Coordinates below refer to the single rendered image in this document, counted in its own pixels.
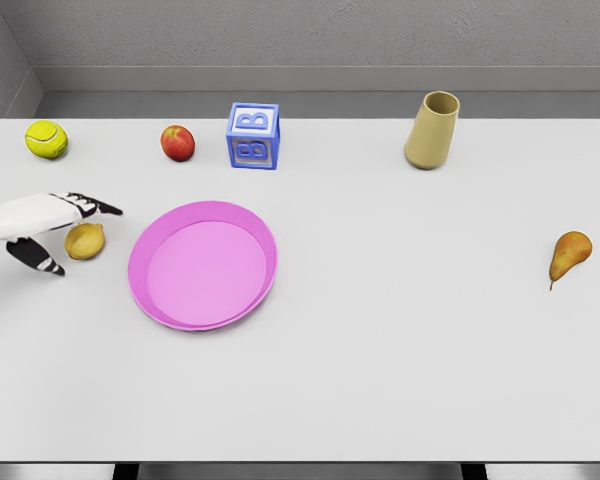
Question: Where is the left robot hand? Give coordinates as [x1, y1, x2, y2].
[0, 191, 124, 277]

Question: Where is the yellow lemon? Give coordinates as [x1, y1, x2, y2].
[63, 222, 106, 261]

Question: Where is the pink round plate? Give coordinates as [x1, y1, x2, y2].
[127, 200, 279, 332]

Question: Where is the yellow-green tennis ball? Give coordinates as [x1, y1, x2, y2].
[24, 119, 70, 161]

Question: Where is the red apple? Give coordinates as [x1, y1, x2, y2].
[160, 124, 197, 163]

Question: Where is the blue letter B block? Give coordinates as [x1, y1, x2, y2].
[225, 102, 280, 171]

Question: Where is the beige tapered cup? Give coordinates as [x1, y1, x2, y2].
[403, 90, 461, 171]

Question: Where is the brown-yellow pear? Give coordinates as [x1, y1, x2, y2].
[548, 230, 594, 292]

